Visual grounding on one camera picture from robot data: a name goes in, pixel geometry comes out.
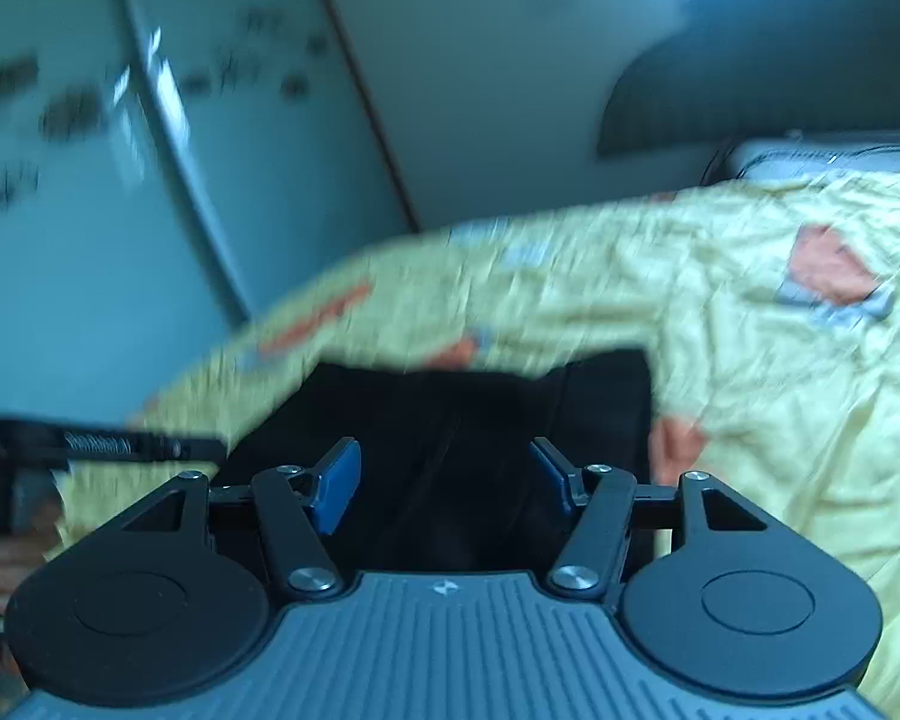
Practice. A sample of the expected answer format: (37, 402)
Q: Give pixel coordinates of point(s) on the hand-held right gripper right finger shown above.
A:
(555, 476)

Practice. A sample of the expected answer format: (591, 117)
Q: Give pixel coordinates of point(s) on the white wardrobe with dark decals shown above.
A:
(82, 255)

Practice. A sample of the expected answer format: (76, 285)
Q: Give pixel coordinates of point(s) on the dark scalloped headboard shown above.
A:
(757, 75)

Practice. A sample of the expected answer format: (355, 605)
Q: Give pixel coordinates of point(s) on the yellow floral blanket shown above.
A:
(720, 330)

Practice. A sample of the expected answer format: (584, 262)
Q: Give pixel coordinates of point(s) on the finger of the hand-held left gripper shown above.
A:
(184, 448)

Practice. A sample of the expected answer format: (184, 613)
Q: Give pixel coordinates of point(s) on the black pants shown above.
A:
(450, 427)

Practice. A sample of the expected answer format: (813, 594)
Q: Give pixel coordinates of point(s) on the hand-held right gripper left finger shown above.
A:
(336, 487)

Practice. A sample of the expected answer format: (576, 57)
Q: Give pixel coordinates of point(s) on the person's left hand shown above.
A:
(19, 566)

